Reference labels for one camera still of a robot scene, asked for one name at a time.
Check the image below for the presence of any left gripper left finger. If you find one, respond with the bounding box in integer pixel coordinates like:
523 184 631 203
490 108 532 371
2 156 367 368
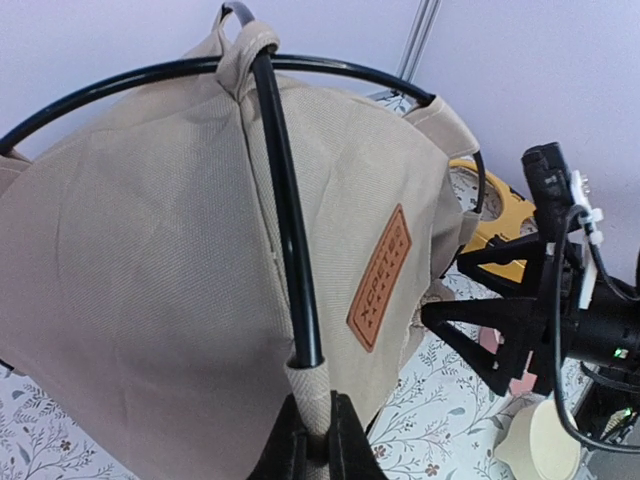
252 394 307 480

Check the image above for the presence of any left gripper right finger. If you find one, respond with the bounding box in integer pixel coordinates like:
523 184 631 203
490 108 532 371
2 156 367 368
328 392 383 480

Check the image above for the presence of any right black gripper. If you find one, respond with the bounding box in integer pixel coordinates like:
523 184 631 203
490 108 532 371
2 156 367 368
420 234 639 396

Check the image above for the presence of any black tent pole long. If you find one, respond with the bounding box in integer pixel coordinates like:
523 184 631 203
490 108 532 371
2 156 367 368
219 2 324 369

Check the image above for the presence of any beige fabric pet tent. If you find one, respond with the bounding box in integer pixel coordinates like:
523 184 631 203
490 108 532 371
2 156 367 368
1 2 480 479

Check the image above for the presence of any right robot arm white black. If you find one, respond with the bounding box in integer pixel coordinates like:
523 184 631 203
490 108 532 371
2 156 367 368
421 234 639 453

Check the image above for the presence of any pink footed pet bowl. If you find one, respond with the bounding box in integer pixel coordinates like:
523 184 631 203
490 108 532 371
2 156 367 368
477 327 544 399

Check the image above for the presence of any cream footed pet bowl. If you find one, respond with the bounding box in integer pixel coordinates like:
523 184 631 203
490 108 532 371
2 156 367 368
494 400 581 480

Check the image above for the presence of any yellow double bowl holder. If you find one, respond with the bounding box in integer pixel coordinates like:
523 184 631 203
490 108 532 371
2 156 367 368
460 172 537 255

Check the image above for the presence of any floral patterned table mat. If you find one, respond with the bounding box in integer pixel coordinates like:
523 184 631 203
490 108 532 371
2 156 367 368
0 89 591 480

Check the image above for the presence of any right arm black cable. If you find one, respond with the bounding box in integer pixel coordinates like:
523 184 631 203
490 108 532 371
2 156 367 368
544 209 640 451

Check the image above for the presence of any right aluminium frame post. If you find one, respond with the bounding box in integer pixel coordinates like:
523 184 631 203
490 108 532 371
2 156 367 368
397 0 442 82

